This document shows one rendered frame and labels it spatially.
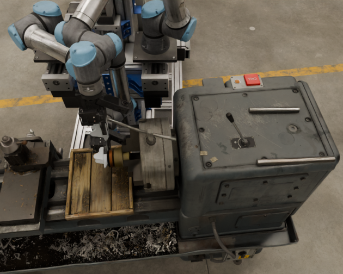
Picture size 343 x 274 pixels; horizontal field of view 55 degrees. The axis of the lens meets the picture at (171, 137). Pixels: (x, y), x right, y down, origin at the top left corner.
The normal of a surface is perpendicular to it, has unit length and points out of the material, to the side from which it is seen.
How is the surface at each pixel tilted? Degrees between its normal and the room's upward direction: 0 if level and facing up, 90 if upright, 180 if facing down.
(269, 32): 0
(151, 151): 27
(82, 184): 0
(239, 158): 0
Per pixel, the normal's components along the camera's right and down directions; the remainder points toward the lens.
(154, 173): 0.08, 0.41
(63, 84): 0.00, 0.83
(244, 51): 0.00, -0.56
